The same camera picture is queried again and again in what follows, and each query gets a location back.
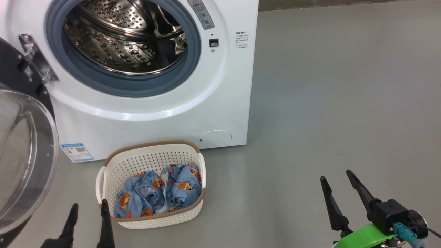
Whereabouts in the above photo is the blue energy label sticker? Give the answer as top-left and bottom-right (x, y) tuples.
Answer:
(60, 143), (94, 163)

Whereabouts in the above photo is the small printed text label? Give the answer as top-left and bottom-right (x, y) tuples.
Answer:
(236, 32), (249, 49)

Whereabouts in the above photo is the grey warning sticker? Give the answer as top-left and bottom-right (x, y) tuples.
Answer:
(187, 0), (215, 30)

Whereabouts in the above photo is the teal cable connector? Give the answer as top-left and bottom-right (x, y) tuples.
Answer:
(393, 222), (426, 248)

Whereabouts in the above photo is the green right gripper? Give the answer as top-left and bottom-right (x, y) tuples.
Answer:
(320, 169), (408, 248)

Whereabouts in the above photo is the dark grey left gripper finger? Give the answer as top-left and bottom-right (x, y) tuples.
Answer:
(41, 203), (79, 248)
(96, 199), (116, 248)

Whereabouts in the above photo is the cream perforated laundry basket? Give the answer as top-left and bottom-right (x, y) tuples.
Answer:
(96, 140), (206, 229)

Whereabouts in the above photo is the white front-load washing machine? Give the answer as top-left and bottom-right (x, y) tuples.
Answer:
(0, 0), (259, 162)

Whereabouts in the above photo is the black round glass washer door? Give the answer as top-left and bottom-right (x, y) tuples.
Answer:
(0, 36), (60, 248)

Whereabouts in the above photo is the round white filter cover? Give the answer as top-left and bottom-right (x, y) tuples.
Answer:
(199, 130), (232, 149)

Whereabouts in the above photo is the metal door hinge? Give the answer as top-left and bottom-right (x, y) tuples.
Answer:
(19, 33), (59, 85)

